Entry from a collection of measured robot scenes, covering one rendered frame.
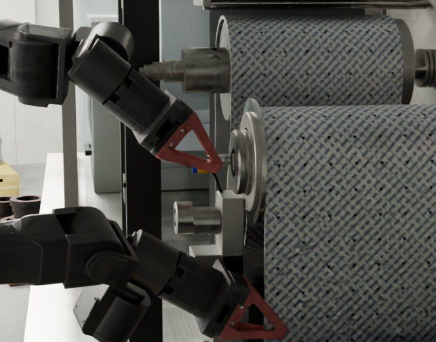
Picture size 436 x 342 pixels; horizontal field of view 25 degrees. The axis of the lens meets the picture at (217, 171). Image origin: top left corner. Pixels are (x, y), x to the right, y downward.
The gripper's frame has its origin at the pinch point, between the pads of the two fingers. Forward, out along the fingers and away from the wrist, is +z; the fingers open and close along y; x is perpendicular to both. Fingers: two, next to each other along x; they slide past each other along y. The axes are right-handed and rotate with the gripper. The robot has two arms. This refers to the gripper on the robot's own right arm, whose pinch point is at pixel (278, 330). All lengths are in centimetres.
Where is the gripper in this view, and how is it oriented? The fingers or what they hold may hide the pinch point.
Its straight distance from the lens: 114.0
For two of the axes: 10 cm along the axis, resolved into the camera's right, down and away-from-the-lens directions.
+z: 8.6, 4.7, 2.2
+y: 1.5, 1.8, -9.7
